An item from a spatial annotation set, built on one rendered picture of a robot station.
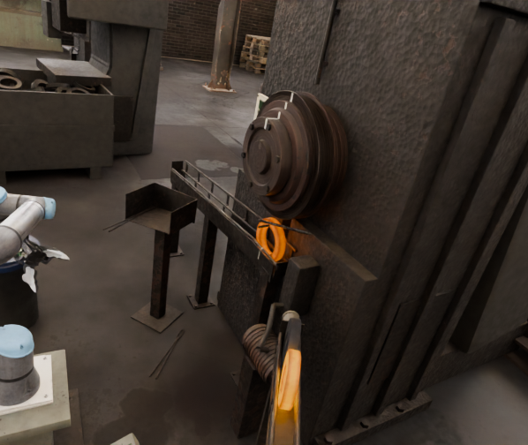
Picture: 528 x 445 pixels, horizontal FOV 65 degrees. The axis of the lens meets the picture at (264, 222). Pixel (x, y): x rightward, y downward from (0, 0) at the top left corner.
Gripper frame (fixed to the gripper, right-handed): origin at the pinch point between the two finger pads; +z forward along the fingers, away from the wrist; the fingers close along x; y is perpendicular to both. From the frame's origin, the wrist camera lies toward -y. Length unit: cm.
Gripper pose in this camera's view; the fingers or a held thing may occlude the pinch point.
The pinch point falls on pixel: (54, 276)
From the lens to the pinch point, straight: 160.7
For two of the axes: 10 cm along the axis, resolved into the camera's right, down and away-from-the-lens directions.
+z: 7.4, 6.2, -2.8
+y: -1.1, -3.0, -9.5
